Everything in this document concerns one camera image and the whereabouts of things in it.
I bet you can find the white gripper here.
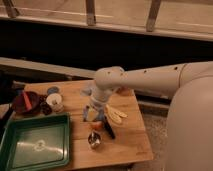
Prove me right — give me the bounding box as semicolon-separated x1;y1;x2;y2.
83;99;105;122

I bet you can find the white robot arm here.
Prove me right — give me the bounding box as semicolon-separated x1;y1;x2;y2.
83;61;213;171

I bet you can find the small metal cup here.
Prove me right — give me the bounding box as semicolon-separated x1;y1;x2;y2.
88;132;101;149

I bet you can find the white plastic cup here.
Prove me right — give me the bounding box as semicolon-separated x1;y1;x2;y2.
46;93;63;113

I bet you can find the red yellow apple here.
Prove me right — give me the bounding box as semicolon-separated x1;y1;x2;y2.
90;121;103;130

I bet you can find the yellow banana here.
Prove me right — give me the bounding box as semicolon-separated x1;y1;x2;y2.
106;105;128;124

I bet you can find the light blue cloth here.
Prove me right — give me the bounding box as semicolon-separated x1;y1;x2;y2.
81;86;92;96

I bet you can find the brown wooden bowl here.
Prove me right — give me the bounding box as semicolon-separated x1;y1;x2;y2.
116;87;131;95

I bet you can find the grey round lid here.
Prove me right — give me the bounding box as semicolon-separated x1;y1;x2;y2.
47;86;59;95

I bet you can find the dark grape bunch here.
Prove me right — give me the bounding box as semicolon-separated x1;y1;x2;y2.
39;95;52;115

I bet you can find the green plastic tray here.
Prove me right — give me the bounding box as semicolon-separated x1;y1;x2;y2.
0;113;70;171

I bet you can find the dark red bowl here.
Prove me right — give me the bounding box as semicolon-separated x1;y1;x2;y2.
12;91;39;114

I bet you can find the black handled knife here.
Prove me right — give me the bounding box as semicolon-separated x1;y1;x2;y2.
104;117;115;139

